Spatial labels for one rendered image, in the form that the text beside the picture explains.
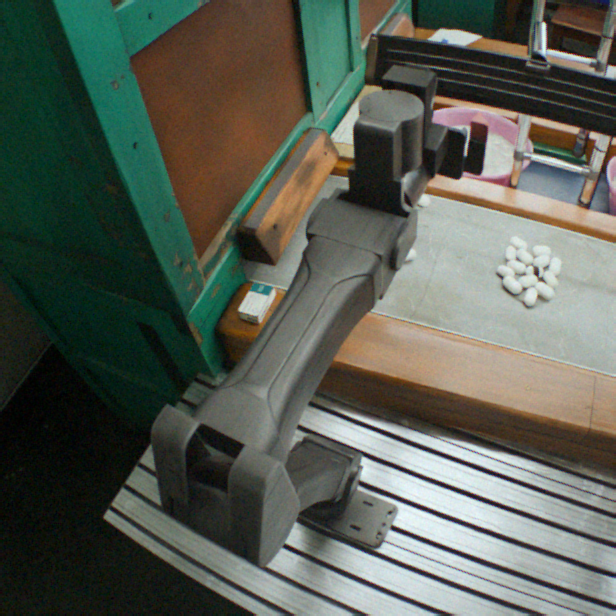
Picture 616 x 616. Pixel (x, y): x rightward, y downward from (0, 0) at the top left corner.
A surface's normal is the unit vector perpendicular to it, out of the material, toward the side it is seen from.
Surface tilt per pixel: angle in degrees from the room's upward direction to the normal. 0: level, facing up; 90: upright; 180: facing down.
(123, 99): 90
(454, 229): 0
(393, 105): 1
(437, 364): 0
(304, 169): 67
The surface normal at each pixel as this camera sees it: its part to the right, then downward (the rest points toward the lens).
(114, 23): 0.92, 0.25
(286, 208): 0.81, -0.01
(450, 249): -0.11, -0.60
